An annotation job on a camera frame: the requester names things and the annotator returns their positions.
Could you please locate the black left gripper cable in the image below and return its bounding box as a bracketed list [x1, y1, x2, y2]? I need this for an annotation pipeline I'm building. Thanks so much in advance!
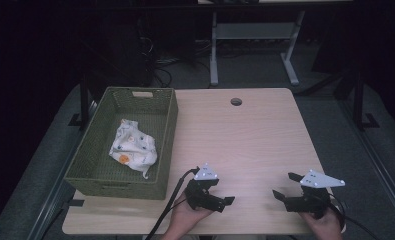
[144, 166, 201, 240]

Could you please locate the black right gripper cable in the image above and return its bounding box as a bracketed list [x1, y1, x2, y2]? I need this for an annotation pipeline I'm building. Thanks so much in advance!
[327, 193, 381, 240]

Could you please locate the grey metal desk frame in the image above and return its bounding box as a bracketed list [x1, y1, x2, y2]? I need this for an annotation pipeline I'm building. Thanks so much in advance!
[208, 9, 307, 88]

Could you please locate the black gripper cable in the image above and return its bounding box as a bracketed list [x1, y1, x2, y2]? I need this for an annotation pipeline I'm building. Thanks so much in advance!
[144, 166, 201, 240]
[327, 193, 381, 240]

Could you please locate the bundle of black floor cables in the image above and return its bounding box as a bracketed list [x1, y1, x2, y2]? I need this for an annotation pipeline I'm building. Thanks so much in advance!
[136, 34, 213, 88]

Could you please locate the aluminium floor rail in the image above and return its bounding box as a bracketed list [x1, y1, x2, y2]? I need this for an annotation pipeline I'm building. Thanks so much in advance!
[26, 99, 99, 240]
[337, 98, 395, 232]

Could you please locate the white printed cloth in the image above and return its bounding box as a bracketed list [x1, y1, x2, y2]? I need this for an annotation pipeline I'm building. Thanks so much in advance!
[108, 118, 159, 180]

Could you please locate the person's right hand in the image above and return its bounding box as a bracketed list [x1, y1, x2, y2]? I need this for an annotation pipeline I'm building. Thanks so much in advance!
[299, 207, 345, 240]

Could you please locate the black metal stand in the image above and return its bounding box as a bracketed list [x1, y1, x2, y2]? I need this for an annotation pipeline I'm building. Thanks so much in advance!
[350, 68, 381, 132]
[68, 73, 93, 132]

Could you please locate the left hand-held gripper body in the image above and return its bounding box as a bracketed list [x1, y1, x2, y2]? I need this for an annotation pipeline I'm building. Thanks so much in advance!
[184, 162, 227, 214]

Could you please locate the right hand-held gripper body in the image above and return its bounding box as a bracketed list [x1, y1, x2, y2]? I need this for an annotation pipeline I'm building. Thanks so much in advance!
[283, 169, 346, 220]

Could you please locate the green woven basket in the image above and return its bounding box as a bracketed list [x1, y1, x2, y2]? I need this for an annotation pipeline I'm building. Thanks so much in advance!
[64, 86, 179, 201]

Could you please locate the person's left hand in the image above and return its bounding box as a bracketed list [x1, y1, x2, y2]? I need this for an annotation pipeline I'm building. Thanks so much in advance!
[169, 191, 216, 235]

